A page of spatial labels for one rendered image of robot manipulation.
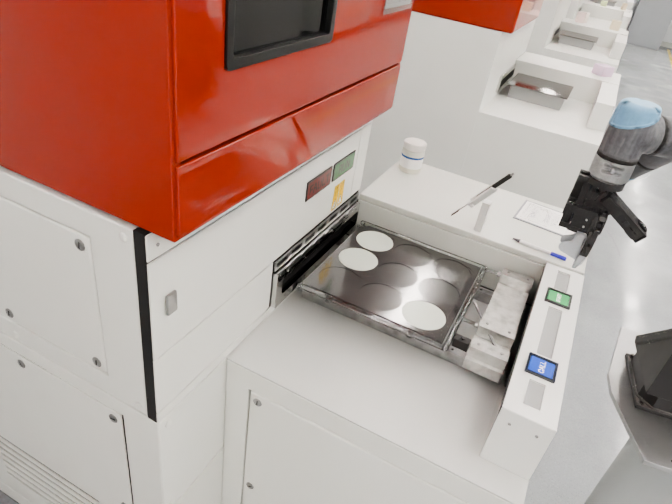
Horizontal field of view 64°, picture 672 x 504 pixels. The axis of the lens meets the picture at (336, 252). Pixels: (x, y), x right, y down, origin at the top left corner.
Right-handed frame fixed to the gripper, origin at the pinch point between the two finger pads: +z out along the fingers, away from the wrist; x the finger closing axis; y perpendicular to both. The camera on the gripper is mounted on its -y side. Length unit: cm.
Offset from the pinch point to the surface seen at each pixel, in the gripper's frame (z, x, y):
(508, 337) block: 15.3, 14.1, 8.0
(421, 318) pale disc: 16.0, 18.8, 26.5
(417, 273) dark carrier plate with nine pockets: 16.0, 2.6, 33.1
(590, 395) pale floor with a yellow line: 106, -91, -37
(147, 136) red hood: -31, 66, 58
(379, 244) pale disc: 16.0, -3.6, 46.1
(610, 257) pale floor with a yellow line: 107, -229, -39
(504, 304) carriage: 18.0, -1.5, 11.2
